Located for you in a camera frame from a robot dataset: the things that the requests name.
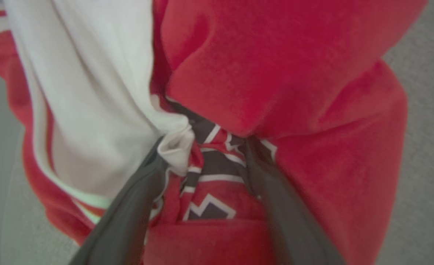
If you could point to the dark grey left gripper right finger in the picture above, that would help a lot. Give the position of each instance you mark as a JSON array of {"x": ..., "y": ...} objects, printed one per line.
[{"x": 287, "y": 221}]

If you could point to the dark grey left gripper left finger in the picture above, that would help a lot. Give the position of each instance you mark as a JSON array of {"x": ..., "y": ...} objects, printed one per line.
[{"x": 125, "y": 217}]

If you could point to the red white jersey shirt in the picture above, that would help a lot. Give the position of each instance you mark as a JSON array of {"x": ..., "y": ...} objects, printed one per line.
[{"x": 283, "y": 81}]

